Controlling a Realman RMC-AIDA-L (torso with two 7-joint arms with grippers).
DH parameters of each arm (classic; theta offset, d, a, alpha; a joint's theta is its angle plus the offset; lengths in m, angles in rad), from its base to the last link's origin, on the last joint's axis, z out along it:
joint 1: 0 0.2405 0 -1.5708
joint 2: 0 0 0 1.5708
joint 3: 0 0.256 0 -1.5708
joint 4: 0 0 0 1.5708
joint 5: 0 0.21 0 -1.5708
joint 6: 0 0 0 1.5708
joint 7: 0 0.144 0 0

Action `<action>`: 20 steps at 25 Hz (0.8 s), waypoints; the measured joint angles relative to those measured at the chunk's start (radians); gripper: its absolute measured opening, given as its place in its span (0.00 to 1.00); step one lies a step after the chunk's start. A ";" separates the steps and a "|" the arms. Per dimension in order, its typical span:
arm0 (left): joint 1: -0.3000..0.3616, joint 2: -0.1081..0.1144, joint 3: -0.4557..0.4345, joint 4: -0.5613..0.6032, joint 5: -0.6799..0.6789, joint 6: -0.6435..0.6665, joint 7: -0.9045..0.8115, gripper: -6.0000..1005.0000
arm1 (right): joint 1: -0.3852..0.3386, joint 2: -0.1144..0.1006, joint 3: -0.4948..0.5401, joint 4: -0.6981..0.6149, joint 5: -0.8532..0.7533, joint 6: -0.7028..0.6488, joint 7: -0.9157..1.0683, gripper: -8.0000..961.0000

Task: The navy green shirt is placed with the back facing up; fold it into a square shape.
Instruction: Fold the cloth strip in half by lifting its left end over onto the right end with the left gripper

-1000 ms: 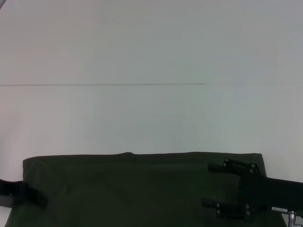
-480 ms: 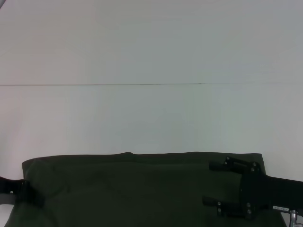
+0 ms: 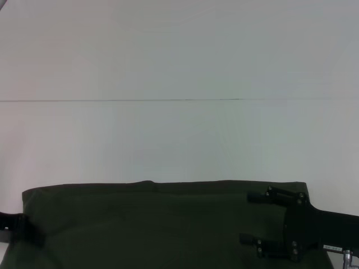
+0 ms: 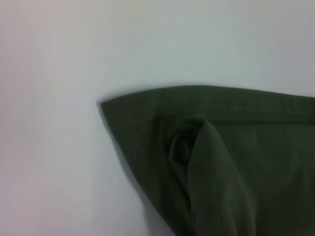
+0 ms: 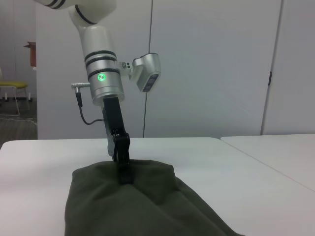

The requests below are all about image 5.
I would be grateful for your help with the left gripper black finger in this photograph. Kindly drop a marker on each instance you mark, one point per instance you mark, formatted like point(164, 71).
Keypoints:
point(124, 159)
point(112, 150)

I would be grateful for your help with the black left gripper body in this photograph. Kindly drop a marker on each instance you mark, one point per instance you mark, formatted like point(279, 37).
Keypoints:
point(113, 118)

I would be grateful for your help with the dark green shirt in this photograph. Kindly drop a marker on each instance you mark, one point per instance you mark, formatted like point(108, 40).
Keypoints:
point(128, 201)

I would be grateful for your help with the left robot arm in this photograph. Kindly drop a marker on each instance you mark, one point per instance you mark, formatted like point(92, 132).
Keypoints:
point(96, 49)

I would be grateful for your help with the brown wooden furniture piece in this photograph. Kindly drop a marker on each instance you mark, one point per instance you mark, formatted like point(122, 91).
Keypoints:
point(32, 52)

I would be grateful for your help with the yellow-green seat chair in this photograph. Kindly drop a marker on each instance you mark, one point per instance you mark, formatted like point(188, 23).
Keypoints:
point(13, 86)

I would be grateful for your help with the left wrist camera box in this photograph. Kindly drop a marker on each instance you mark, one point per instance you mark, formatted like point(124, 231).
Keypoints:
point(147, 72)

